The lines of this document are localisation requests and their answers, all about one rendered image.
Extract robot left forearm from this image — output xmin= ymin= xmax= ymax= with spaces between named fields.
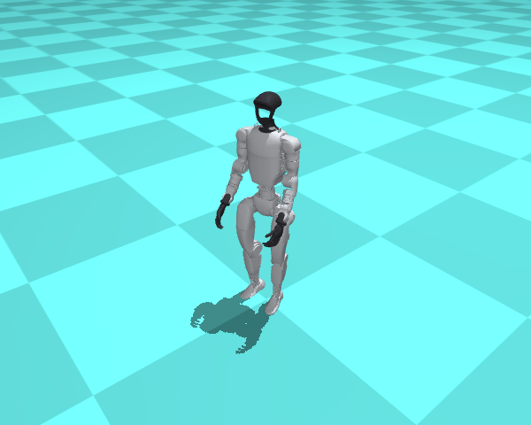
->
xmin=277 ymin=176 xmax=298 ymax=223

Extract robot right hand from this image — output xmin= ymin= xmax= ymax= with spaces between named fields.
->
xmin=215 ymin=194 xmax=231 ymax=229

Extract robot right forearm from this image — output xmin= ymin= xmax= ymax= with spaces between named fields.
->
xmin=222 ymin=163 xmax=242 ymax=204

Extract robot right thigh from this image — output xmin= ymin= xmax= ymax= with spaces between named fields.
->
xmin=236 ymin=197 xmax=263 ymax=257

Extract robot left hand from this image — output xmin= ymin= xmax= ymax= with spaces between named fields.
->
xmin=262 ymin=212 xmax=287 ymax=247

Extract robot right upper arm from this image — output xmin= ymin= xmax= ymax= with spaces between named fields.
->
xmin=233 ymin=126 xmax=251 ymax=174

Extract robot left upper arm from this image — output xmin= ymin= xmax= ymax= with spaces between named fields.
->
xmin=281 ymin=135 xmax=301 ymax=188

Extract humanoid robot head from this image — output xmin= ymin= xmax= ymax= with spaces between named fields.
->
xmin=253 ymin=91 xmax=281 ymax=133

